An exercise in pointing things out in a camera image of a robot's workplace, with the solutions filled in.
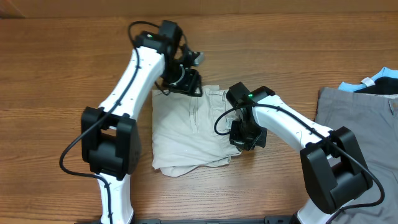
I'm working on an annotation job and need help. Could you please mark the beige shorts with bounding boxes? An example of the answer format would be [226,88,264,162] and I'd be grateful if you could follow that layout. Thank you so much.
[152,85,241,177]

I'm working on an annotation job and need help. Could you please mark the grey shorts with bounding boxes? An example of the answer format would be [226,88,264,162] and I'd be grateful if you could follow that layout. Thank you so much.
[315,88,397,223]

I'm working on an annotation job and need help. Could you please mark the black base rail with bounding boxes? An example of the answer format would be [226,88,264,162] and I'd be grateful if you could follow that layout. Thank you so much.
[74,215,299,224]

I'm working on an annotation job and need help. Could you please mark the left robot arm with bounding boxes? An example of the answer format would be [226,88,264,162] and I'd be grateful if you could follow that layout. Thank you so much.
[77,20,203,223]

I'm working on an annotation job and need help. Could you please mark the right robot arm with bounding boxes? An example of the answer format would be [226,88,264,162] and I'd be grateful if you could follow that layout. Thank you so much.
[226,82,373,223]

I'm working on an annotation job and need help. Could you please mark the blue and black garment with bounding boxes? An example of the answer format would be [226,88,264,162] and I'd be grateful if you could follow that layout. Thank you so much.
[338,67,397,95]

